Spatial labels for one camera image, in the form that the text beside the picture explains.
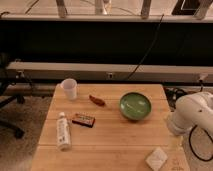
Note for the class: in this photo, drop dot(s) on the white sponge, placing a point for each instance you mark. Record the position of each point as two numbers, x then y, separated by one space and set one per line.
156 159

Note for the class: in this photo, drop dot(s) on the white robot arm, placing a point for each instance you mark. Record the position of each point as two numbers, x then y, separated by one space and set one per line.
192 109

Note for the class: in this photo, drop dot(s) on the green ceramic bowl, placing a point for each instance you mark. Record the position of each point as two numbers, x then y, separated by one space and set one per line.
135 106

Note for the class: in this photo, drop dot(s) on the brown chili pepper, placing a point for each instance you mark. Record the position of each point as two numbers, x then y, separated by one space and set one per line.
97 101

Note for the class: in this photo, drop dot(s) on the white plastic cup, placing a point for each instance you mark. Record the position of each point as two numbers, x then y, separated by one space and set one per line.
69 86

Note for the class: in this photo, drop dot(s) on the small red box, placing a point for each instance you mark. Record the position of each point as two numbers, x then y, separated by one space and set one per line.
83 120

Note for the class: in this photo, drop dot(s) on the white plastic bottle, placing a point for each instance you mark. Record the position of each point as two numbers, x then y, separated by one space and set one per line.
63 132

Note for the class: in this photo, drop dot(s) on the black office chair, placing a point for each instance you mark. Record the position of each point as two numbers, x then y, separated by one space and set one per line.
4 83

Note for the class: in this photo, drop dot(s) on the long metal rail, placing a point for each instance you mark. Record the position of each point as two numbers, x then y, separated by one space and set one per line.
113 72

